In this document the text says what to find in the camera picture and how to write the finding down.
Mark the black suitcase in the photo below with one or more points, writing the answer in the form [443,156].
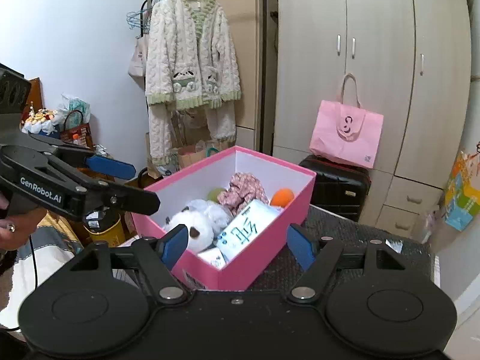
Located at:
[337,191]

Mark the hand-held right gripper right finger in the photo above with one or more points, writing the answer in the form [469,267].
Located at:
[300,247]

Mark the blue white tissue pack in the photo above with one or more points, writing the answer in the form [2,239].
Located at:
[247,228]

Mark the person's left hand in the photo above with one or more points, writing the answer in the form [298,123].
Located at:
[22,227]

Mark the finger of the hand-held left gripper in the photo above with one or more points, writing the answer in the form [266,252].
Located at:
[127,198]
[110,167]

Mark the beige wardrobe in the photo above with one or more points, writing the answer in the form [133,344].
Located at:
[375,26]

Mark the beige canvas tote bag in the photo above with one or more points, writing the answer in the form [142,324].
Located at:
[137,63]

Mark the white puppy plush toy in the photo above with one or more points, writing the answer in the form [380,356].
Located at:
[202,240]

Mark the crumpled plastic bag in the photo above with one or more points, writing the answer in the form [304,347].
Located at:
[77,105]

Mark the green ball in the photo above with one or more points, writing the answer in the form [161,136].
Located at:
[215,195]

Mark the small foil sachet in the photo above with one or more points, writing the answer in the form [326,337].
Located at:
[393,245]

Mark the floral fabric scrunchie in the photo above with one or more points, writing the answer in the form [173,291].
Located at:
[243,191]

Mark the colourful paper gift bag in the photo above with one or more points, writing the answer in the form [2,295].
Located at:
[461,195]

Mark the cream knit pajama jacket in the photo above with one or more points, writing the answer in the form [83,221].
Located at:
[168,63]

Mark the yellow trash bin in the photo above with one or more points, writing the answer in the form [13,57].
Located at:
[108,232]

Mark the yellow white blanket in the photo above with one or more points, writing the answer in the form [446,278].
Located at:
[26,281]

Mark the orange ball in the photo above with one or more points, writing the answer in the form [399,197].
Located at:
[281,197]

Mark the small white tissue pack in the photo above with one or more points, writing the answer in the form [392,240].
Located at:
[212,257]

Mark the brown wooden furniture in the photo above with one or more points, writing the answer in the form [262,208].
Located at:
[35,93]

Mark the pink tote bag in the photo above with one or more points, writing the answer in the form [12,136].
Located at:
[345,138]

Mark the pink cardboard box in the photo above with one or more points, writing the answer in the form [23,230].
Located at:
[262,255]

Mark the brown basket bag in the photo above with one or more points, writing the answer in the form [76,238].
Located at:
[80,135]

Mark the clear plastic pouch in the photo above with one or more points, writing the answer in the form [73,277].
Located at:
[431,219]

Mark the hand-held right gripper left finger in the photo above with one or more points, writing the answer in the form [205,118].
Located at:
[176,245]

